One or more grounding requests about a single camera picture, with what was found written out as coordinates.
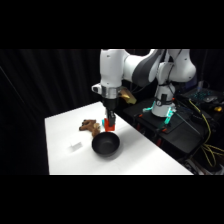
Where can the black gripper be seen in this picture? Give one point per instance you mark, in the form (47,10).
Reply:
(110,105)

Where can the red cube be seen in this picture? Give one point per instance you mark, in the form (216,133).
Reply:
(109,127)

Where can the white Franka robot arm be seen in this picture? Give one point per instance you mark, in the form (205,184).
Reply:
(113,66)

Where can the black bowl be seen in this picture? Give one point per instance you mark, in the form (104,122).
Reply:
(105,144)

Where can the brown wooden toy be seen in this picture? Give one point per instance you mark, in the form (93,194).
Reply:
(88,125)

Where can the small white block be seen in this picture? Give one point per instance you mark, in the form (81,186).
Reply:
(76,145)

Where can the black robot stand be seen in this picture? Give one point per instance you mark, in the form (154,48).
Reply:
(181,133)

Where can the keyboard with lit keys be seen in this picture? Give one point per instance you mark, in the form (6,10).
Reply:
(204,95)

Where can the small yellow device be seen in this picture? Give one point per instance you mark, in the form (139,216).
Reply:
(218,108)

